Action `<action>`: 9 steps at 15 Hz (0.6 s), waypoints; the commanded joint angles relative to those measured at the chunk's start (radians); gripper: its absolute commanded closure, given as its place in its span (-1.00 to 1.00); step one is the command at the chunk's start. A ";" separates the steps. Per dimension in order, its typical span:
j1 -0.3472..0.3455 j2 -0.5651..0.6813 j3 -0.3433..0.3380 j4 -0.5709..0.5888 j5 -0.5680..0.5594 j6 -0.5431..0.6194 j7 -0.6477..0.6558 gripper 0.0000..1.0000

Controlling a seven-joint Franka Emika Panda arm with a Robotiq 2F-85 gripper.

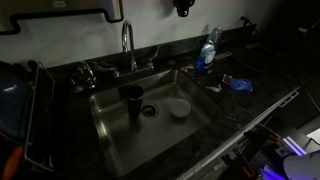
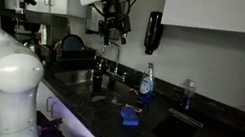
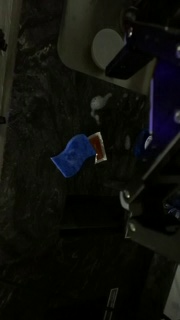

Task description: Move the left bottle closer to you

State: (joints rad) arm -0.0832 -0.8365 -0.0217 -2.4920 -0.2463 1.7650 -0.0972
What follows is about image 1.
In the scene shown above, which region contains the orange handle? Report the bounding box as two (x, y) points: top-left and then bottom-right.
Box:
(1, 146), (24, 180)

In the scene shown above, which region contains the blue plate in rack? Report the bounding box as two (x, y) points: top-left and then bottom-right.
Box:
(0, 72), (32, 141)

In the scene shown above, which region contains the blue dish soap bottle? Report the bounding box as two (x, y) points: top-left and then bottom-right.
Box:
(196, 27), (222, 72)

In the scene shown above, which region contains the stainless steel sink basin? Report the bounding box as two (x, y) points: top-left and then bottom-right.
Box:
(89, 70), (222, 177)

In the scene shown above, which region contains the small red white packet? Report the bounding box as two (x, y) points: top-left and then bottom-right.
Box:
(181, 64), (195, 72)

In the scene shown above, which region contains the chrome gooseneck faucet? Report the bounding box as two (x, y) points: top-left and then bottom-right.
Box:
(93, 20), (160, 78)

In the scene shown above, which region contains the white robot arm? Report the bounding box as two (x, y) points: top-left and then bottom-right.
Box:
(283, 151), (320, 180)

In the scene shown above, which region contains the black dish drying rack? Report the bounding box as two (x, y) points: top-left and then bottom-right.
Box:
(24, 60), (56, 172)

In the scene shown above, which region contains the black tumbler cup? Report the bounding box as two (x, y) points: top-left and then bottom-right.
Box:
(126, 85), (144, 120)

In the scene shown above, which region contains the black wall soap dispenser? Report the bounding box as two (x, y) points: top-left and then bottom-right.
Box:
(173, 0), (195, 17)

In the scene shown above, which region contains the blue sponge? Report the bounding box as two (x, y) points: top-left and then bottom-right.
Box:
(222, 74), (253, 92)

